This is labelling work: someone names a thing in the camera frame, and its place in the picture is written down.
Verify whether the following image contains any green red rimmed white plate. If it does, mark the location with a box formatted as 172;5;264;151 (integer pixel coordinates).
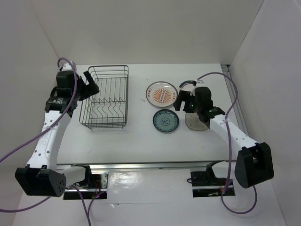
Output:
179;80;197;89

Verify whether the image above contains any orange sunburst white plate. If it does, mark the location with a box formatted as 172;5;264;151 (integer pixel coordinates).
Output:
146;81;178;108

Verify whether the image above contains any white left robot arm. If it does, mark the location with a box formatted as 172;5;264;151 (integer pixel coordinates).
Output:
15;71;99;197

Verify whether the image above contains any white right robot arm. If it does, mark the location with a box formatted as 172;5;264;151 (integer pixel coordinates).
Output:
174;87;274;188

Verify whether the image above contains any clear glass square plate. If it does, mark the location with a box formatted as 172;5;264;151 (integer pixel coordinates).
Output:
184;113;208;131

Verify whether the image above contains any blue patterned small plate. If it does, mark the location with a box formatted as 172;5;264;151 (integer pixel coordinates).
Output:
152;109;180;133

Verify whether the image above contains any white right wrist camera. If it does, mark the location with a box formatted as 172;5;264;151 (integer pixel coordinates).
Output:
190;80;204;96

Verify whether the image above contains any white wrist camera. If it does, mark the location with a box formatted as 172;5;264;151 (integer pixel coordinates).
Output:
61;61;77;71
190;80;204;96

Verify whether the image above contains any grey wire dish rack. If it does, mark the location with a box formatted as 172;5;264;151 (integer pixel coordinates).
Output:
79;65;129;129

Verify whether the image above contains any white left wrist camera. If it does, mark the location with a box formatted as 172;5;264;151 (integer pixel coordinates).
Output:
61;61;77;71

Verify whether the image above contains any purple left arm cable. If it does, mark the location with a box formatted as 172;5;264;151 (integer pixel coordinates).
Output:
0;57;92;226

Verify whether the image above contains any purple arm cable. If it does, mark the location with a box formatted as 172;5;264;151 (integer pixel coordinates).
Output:
0;57;92;226
196;72;257;214

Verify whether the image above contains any aluminium front rail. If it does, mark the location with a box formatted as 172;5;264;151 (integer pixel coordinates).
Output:
56;161;237;171

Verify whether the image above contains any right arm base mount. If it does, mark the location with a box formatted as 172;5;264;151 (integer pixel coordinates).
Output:
186;161;226;198

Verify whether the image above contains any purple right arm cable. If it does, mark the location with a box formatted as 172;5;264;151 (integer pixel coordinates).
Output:
196;72;257;214

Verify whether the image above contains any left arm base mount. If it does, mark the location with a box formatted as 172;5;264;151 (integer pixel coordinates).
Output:
60;164;109;199

